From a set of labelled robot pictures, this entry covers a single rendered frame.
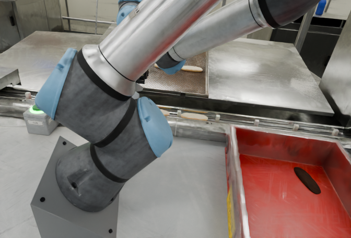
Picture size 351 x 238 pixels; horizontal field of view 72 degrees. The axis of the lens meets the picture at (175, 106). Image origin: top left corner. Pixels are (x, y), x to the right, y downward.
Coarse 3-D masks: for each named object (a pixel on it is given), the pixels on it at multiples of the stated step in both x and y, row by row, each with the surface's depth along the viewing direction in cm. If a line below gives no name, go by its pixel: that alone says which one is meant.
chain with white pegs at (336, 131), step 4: (28, 92) 89; (8, 96) 91; (28, 96) 89; (180, 112) 87; (176, 116) 90; (216, 116) 87; (216, 120) 87; (256, 120) 87; (256, 124) 87; (296, 124) 87; (276, 128) 89; (292, 128) 88; (296, 128) 86; (336, 132) 86; (340, 136) 88
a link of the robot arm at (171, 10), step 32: (160, 0) 35; (192, 0) 35; (128, 32) 37; (160, 32) 37; (64, 64) 37; (96, 64) 37; (128, 64) 38; (64, 96) 38; (96, 96) 38; (128, 96) 42; (96, 128) 41
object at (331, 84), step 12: (348, 24) 94; (348, 36) 93; (336, 48) 100; (348, 48) 92; (336, 60) 99; (348, 60) 91; (324, 72) 106; (336, 72) 98; (348, 72) 90; (324, 84) 105; (336, 84) 97; (348, 84) 90; (324, 96) 104; (336, 96) 96; (348, 96) 89; (336, 108) 95; (348, 108) 88; (348, 120) 87
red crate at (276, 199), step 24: (264, 168) 73; (288, 168) 74; (312, 168) 74; (264, 192) 65; (288, 192) 65; (312, 192) 66; (264, 216) 58; (288, 216) 59; (312, 216) 60; (336, 216) 60
